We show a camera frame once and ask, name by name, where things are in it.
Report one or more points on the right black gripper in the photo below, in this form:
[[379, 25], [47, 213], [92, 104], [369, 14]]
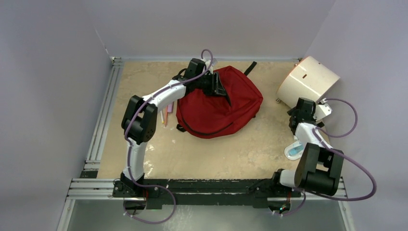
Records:
[[292, 112]]

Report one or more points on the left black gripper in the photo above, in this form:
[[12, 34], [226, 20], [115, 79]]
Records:
[[215, 87]]

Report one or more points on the red backpack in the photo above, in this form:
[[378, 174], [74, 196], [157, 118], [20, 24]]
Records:
[[207, 116]]

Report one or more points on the pink highlighter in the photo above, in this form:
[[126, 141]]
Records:
[[170, 108]]

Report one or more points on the orange pencil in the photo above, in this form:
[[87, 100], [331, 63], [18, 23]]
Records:
[[166, 116]]

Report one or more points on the yellow pen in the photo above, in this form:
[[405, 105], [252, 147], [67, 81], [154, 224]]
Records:
[[162, 117]]

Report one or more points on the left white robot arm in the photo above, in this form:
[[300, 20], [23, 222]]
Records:
[[139, 121]]

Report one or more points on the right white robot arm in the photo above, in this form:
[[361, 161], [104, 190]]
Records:
[[319, 168]]

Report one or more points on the cream round lunch box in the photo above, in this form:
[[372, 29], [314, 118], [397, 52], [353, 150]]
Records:
[[309, 79]]

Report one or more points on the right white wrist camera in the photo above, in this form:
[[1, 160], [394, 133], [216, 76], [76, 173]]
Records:
[[322, 110]]

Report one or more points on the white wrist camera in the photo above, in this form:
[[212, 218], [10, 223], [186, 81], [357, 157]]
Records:
[[213, 62], [322, 110]]

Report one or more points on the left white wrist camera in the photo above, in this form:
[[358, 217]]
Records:
[[213, 62]]

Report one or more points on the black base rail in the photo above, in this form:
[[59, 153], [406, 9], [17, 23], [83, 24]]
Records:
[[257, 193]]

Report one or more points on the aluminium frame rails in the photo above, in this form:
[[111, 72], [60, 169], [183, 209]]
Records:
[[254, 152]]

